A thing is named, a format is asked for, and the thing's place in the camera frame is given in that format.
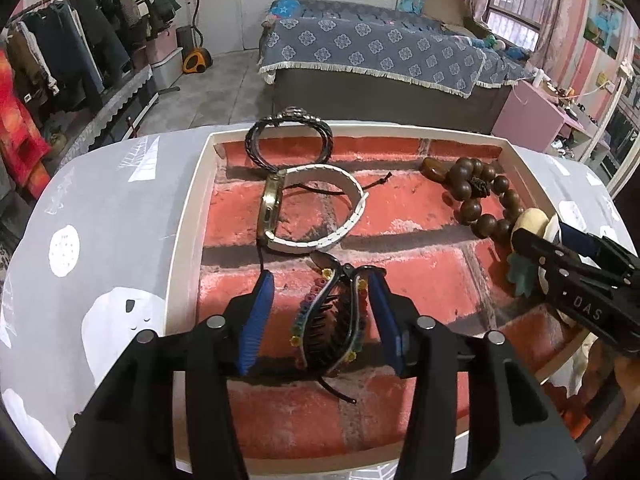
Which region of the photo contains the cream flower hair clip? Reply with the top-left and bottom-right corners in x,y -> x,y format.
505,207 -> 591,321

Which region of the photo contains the dark wooden bead bracelet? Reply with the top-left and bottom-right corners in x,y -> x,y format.
418,155 -> 526,241

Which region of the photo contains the rainbow beaded bracelet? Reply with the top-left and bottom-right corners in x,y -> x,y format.
288,266 -> 371,369

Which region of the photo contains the white strap wristwatch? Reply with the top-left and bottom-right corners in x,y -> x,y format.
256,164 -> 369,255

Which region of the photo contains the black braided cord bracelet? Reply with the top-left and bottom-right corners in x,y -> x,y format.
244,105 -> 334,168

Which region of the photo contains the orange fabric bow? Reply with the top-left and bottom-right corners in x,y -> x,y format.
544,339 -> 639,448

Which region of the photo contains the black claw hair clip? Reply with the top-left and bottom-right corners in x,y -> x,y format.
291,252 -> 383,404

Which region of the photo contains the red brick-pattern jewelry tray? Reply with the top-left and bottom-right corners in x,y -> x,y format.
168,125 -> 588,478

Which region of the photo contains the standing mirror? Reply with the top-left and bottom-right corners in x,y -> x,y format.
585,44 -> 639,197

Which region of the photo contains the grey polar bear tablecloth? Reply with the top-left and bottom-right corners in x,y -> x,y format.
1,122 -> 632,479

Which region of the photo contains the pink bedside cabinet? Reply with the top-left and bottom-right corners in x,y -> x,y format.
491,80 -> 597,153

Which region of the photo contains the window with pink curtains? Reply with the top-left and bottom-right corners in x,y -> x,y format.
465,0 -> 570,70

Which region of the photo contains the bed with blue cover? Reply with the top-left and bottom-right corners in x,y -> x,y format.
258,0 -> 532,133

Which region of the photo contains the garment steamer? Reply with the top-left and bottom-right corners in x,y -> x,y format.
182,0 -> 213,75

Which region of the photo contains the clothes rack with garments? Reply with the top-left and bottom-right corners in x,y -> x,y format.
1,0 -> 180,198

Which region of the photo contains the wall poster of couple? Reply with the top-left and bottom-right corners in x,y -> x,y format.
584,0 -> 625,58

